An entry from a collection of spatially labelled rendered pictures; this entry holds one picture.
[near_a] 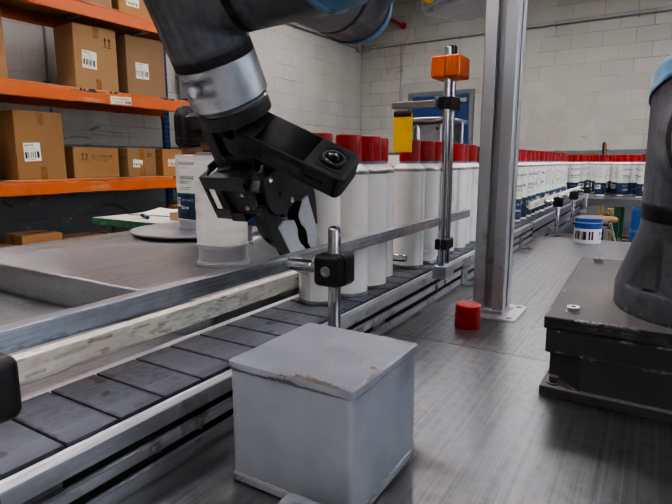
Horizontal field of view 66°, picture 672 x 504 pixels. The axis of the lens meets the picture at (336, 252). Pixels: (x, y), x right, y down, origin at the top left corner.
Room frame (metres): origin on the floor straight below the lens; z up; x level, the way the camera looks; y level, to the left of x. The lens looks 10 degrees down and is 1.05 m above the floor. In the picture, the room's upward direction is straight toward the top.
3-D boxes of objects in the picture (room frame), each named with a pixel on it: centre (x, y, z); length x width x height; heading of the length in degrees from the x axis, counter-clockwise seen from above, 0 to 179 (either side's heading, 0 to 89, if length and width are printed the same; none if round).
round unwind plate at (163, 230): (1.25, 0.34, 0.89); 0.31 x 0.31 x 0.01
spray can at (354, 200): (0.67, -0.02, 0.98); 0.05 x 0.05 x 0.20
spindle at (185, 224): (1.25, 0.34, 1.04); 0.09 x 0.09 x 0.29
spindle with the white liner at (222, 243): (0.87, 0.19, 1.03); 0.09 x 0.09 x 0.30
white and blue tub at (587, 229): (1.42, -0.69, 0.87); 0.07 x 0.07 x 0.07
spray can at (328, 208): (0.63, 0.02, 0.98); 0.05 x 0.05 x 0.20
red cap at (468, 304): (0.68, -0.18, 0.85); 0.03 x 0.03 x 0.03
